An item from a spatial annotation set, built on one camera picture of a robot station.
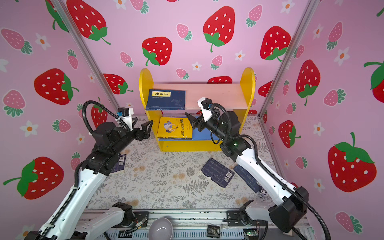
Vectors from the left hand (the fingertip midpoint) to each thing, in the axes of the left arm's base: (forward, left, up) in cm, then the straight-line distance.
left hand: (144, 119), depth 66 cm
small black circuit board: (-38, -32, -36) cm, 62 cm away
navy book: (-10, -38, -37) cm, 54 cm away
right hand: (+1, -22, +6) cm, 23 cm away
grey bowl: (-37, -7, -37) cm, 53 cm away
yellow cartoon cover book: (+12, -8, -21) cm, 25 cm away
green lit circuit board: (-38, -51, -39) cm, 75 cm away
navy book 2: (-12, -54, -37) cm, 67 cm away
